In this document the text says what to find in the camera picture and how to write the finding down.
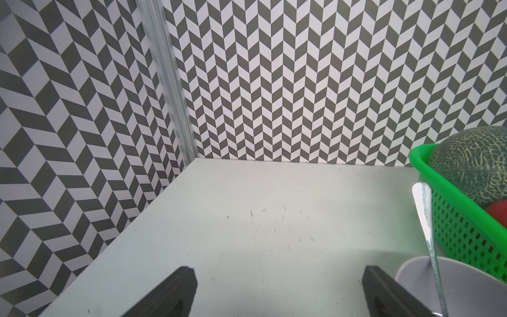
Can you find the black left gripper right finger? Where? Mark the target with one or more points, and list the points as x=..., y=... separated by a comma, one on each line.
x=386, y=297

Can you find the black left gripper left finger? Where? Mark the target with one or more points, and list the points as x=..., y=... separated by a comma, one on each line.
x=172, y=297

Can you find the green plastic basket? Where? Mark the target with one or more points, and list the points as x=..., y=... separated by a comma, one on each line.
x=466, y=232

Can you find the red toy fruit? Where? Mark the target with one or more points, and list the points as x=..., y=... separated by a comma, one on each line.
x=498, y=211

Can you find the green netted melon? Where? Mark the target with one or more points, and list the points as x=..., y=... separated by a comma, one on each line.
x=474, y=161

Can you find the aluminium corner post left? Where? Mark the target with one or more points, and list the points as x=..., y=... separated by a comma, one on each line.
x=154, y=21

